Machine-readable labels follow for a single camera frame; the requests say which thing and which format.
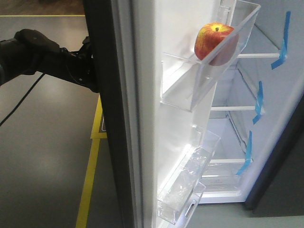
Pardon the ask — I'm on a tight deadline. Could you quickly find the clear lower door bin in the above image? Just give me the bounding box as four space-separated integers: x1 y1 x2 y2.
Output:
174 182 206 228

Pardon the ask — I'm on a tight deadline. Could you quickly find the clear door bin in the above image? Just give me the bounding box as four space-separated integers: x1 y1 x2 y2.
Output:
174 182 206 228
159 0 260 112
156 127 220 228

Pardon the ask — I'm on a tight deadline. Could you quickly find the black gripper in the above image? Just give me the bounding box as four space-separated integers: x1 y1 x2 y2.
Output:
55 36 99 93

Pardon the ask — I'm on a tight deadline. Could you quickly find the clear top door bin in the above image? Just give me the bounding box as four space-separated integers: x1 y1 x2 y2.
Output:
159 0 260 112

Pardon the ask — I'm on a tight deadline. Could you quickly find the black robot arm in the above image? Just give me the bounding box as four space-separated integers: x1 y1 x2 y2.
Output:
0 29 99 93

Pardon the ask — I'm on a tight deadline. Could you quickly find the red yellow apple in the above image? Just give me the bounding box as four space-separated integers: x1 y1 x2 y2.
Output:
194 22 239 67

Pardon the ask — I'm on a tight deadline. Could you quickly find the clear upper door bin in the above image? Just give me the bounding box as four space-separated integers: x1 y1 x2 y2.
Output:
156 127 220 228

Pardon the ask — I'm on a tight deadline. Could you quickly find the black floor label sign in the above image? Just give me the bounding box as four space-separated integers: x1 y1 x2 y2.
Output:
100 114 106 133

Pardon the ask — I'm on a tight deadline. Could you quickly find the grey open fridge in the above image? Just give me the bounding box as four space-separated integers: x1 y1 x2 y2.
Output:
200 0 304 217

